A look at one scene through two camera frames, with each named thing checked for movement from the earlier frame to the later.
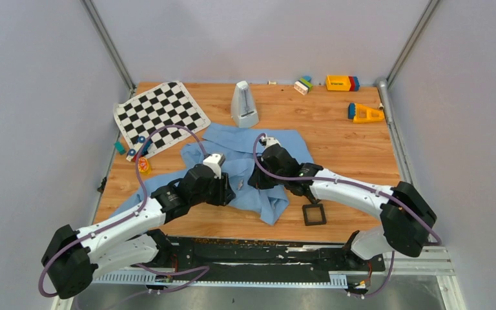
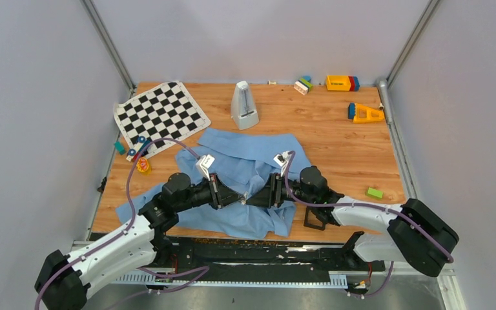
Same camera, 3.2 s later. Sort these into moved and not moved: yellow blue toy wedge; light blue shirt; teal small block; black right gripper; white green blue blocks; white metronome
Moved: light blue shirt; black right gripper
Not moved: white green blue blocks; teal small block; yellow blue toy wedge; white metronome
